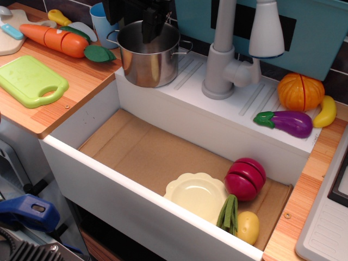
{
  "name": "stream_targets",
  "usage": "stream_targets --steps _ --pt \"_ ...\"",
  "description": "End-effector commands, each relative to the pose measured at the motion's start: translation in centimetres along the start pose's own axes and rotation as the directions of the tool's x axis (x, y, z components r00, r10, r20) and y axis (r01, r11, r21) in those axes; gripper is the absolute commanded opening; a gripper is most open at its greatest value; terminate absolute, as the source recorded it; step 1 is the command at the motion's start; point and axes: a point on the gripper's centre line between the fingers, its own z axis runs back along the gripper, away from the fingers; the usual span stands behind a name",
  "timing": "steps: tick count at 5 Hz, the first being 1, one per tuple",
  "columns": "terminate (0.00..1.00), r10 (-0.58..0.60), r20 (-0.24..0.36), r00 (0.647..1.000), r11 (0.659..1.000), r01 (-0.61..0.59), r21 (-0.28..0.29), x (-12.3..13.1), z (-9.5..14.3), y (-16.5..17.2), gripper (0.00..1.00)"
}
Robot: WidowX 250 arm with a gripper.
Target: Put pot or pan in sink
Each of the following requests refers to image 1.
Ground light blue plastic cup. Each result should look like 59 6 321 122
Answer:
90 3 119 49

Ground blue handled toy knife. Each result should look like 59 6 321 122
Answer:
0 6 24 40

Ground cardboard sheet in sink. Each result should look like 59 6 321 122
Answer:
79 109 293 250

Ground yellow toy potato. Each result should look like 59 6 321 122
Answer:
237 211 260 245

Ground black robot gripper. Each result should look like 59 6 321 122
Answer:
102 0 171 44

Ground red toy beet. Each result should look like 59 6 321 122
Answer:
223 158 266 202

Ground wooden cutting board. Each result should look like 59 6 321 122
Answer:
1 9 58 56

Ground yellow toy banana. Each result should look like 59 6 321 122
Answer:
313 95 337 128

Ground purple toy eggplant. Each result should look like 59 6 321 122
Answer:
253 111 313 139

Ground grey toy faucet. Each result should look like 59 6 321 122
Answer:
202 1 285 100

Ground yellow handled toy knife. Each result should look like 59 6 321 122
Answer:
48 9 98 42

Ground white toy sink basin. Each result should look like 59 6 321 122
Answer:
41 53 321 260

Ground cream scalloped plate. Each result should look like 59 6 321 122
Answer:
164 172 228 225

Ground green felt beet leaves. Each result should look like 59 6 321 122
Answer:
216 194 238 235

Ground white toy stovetop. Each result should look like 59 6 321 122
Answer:
295 146 348 261

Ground stainless steel pot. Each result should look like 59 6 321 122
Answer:
107 21 193 88

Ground blue clamp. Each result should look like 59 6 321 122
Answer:
1 194 60 233

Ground orange toy pumpkin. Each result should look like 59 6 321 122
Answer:
277 73 325 111

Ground orange wooden toy carrot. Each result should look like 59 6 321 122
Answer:
19 24 116 63

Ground green plastic cutting board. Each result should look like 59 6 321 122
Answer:
1 55 69 109

